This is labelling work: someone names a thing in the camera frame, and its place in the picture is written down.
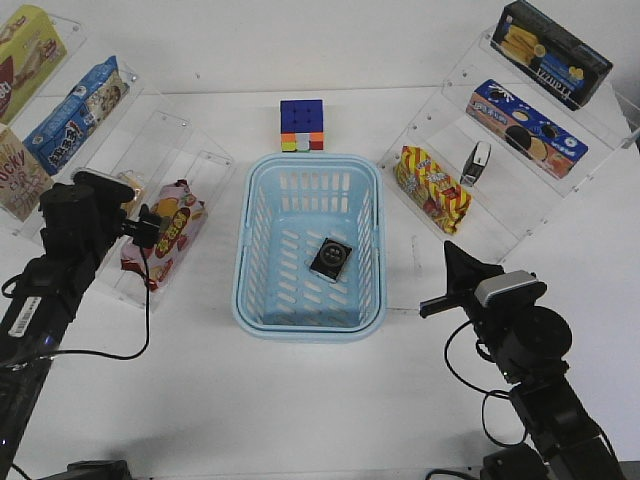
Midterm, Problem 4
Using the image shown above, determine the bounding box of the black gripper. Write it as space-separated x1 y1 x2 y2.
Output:
40 170 135 260
419 240 504 343

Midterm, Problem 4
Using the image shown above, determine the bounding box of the bread bun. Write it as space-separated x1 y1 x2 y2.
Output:
117 170 146 218

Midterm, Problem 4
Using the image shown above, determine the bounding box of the black white tissue pack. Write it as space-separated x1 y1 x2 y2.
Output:
309 238 353 283

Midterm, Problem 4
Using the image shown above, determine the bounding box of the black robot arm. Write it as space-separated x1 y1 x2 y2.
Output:
420 241 624 479
1 170 134 476

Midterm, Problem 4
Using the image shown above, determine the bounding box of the silver black tissue pack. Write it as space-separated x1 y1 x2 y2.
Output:
459 141 492 187

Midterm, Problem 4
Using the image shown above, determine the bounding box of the light blue plastic basket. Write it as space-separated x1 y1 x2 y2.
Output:
232 153 386 343

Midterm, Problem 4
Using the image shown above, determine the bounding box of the pink strawberry snack bag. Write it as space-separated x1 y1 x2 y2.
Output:
120 179 208 291

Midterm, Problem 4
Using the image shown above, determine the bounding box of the yellow red striped snack bag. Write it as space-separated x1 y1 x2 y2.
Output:
393 145 473 235

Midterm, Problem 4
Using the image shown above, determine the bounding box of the beige Pocky box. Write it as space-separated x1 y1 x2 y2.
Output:
0 124 53 221

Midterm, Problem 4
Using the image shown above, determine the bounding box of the left clear acrylic shelf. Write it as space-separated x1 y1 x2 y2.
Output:
0 12 237 314

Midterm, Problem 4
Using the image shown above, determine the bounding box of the clear acrylic shelf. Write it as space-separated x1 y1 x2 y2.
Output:
0 12 237 314
379 33 639 288

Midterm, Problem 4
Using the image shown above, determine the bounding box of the blue cookie package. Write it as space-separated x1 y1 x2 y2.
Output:
23 56 129 176

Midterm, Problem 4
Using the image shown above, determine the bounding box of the right clear acrylic shelf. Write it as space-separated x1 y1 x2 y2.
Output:
379 33 639 288

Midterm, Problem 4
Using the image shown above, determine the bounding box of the blue orange Oreo box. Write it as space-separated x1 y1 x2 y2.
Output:
466 79 589 179

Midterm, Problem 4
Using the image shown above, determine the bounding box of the yellow green cracker box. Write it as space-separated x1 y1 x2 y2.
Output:
1 4 67 125

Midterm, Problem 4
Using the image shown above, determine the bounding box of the multicolour puzzle cube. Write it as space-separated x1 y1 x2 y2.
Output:
280 99 324 152

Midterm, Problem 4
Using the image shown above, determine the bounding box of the black Franzzi biscuit box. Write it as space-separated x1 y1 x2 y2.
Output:
490 1 613 111

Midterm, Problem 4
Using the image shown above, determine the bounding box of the right black cable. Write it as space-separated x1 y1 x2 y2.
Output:
443 322 531 447

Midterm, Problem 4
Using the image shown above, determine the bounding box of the black cable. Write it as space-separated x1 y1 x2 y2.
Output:
443 322 531 447
0 247 151 371

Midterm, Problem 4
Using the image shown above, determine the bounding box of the left black cable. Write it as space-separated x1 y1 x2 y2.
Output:
0 247 151 371

